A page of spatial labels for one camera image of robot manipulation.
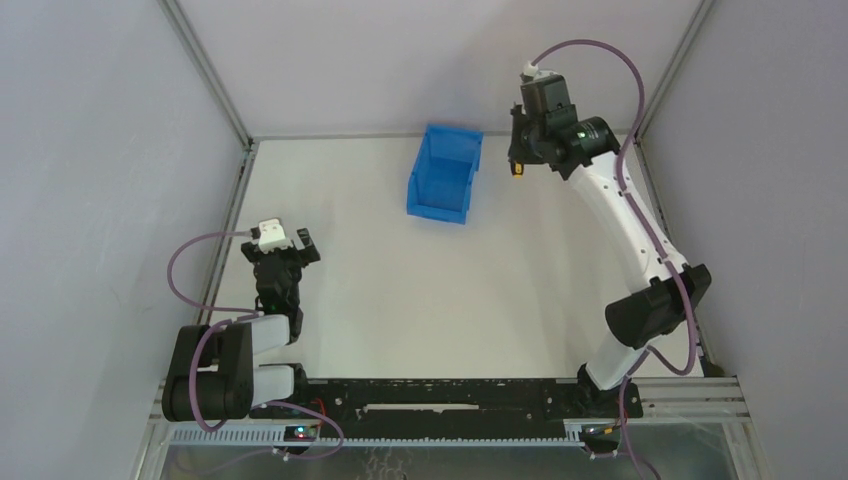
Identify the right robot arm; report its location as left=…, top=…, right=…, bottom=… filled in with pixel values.
left=508, top=66, right=711, bottom=395

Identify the blue plastic bin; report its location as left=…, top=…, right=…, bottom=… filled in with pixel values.
left=406, top=124, right=484, bottom=225

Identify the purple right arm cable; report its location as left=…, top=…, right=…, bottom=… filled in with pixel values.
left=529, top=38, right=700, bottom=480

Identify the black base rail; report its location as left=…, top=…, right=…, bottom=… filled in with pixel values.
left=251, top=377, right=644, bottom=442

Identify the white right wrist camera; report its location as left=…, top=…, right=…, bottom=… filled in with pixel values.
left=520, top=61, right=552, bottom=84

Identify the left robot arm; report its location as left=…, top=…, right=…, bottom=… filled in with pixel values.
left=162, top=219, right=321, bottom=431

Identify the small electronics board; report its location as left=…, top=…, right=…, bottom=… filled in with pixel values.
left=283, top=425, right=320, bottom=443

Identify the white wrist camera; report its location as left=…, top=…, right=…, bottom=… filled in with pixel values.
left=520, top=61, right=552, bottom=84
left=256, top=218, right=294, bottom=253

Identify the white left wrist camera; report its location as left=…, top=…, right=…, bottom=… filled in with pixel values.
left=256, top=218, right=294, bottom=253

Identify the grey slotted cable duct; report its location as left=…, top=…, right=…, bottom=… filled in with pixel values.
left=170, top=424, right=585, bottom=447

